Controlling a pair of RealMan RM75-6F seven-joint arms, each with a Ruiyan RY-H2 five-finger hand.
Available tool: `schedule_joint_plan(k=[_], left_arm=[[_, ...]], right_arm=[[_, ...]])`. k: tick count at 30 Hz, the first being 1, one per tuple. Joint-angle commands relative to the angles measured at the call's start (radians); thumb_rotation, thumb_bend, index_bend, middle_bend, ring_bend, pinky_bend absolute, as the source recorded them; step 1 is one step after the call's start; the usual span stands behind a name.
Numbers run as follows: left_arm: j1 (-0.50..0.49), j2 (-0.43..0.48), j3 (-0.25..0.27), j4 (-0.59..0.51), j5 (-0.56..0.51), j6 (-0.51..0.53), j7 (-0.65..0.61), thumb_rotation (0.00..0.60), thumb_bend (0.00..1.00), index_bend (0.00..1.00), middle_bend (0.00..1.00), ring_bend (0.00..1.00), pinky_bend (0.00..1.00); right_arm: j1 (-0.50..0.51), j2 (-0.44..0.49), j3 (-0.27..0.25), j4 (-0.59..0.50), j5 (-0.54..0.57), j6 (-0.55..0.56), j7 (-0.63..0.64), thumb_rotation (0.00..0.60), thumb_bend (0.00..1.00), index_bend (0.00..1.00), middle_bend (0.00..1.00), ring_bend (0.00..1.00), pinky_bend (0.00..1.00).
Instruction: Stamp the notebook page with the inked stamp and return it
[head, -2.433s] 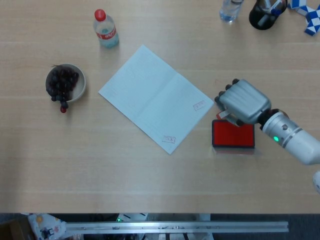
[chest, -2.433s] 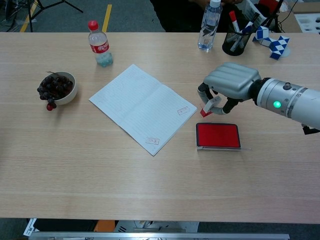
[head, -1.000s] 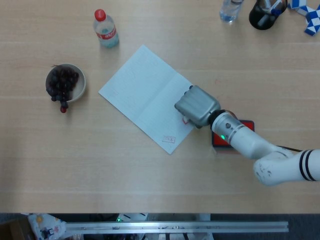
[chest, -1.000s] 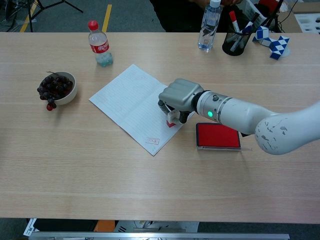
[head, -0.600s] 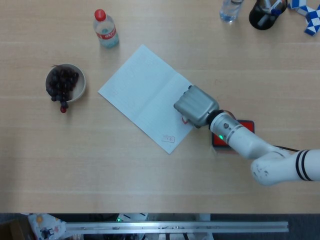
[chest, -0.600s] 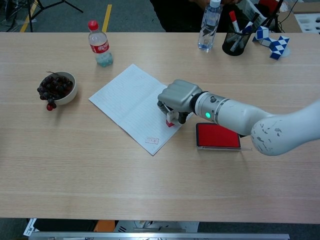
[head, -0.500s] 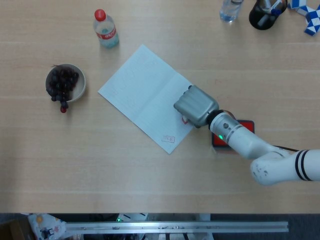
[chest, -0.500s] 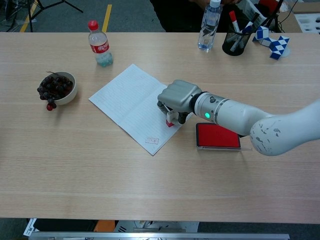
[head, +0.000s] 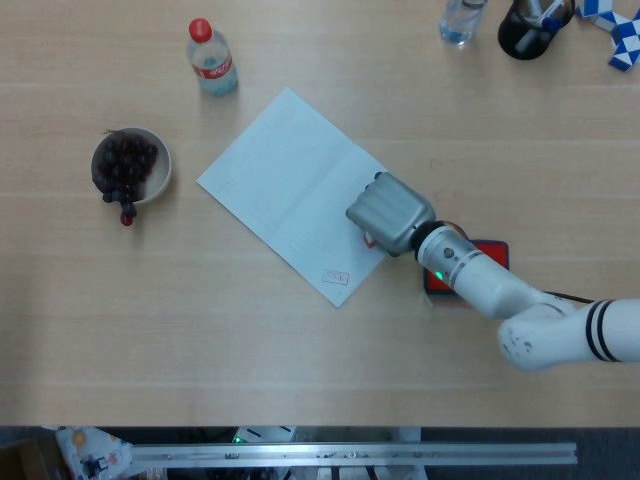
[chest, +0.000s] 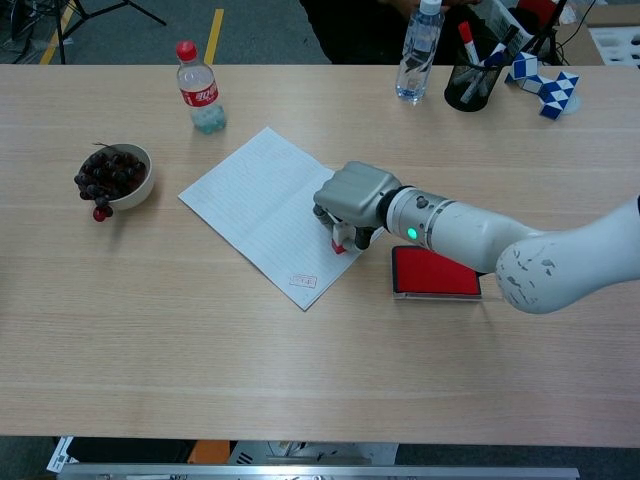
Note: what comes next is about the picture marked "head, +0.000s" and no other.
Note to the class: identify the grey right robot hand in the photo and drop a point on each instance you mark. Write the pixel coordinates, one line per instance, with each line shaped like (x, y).
(392, 215)

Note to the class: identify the white red stamp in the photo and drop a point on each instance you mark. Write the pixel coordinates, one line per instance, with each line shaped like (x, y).
(369, 242)

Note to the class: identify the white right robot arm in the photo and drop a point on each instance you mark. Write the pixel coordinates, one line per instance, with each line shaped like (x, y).
(500, 290)

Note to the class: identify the open lined notebook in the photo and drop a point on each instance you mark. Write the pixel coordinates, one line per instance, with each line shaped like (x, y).
(285, 185)

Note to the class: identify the red ink pad case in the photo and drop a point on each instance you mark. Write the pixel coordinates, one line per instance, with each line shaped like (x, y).
(492, 252)

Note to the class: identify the clear white cap water bottle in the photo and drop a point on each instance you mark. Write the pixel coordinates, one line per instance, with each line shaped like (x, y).
(460, 22)

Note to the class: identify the black mesh pen holder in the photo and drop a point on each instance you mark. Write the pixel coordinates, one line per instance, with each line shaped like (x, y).
(515, 47)

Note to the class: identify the cream ceramic bowl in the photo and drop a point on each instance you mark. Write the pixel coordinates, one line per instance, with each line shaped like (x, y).
(162, 172)

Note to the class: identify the red cap soda bottle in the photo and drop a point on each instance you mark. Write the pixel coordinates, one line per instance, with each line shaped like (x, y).
(212, 62)

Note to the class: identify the blue cap whiteboard marker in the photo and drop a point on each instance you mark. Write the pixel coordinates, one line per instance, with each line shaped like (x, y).
(550, 23)

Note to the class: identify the dark purple grape bunch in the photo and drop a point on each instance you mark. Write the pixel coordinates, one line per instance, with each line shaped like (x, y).
(125, 165)

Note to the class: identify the blue white snake puzzle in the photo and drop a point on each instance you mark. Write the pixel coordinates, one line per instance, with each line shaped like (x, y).
(625, 45)

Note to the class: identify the aluminium profile rail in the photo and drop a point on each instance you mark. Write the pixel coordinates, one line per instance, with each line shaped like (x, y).
(350, 454)

